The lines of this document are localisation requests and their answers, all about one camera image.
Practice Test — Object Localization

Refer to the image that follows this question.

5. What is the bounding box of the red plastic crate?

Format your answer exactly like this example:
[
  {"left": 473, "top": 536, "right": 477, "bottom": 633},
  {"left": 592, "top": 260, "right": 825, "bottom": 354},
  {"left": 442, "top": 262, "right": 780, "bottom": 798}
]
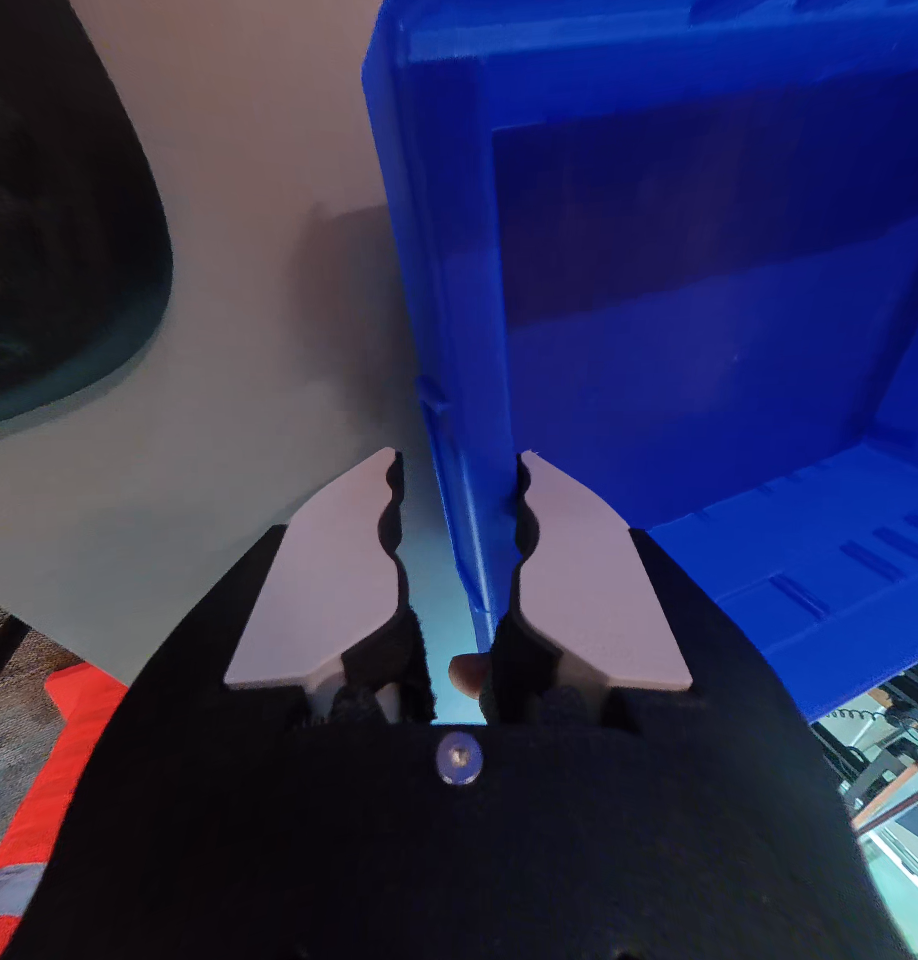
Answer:
[{"left": 0, "top": 663, "right": 130, "bottom": 960}]

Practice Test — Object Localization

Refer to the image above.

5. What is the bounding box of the blue plastic bin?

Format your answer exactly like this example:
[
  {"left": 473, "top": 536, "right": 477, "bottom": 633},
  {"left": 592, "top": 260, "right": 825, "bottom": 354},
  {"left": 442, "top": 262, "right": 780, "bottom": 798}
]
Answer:
[{"left": 361, "top": 0, "right": 918, "bottom": 725}]

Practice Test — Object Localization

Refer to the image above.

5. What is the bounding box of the person's right hand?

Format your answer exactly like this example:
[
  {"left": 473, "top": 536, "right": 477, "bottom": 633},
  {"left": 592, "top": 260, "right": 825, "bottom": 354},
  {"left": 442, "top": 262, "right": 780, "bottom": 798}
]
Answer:
[{"left": 450, "top": 652, "right": 493, "bottom": 700}]

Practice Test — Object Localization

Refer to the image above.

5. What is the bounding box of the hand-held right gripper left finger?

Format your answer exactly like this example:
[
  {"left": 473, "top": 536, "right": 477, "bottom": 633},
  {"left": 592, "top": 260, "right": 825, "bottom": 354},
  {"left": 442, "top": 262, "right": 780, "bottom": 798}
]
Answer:
[{"left": 225, "top": 447, "right": 413, "bottom": 697}]

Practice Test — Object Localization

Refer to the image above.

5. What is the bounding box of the black mesh chair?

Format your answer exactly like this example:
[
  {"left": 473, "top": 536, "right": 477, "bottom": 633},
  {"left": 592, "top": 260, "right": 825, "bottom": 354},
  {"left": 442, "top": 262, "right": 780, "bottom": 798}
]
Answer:
[{"left": 0, "top": 0, "right": 175, "bottom": 430}]

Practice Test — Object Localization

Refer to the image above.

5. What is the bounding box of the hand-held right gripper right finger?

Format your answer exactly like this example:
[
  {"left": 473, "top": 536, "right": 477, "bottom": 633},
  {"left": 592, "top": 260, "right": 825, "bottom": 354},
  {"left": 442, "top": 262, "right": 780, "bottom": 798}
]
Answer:
[{"left": 510, "top": 450, "right": 694, "bottom": 693}]

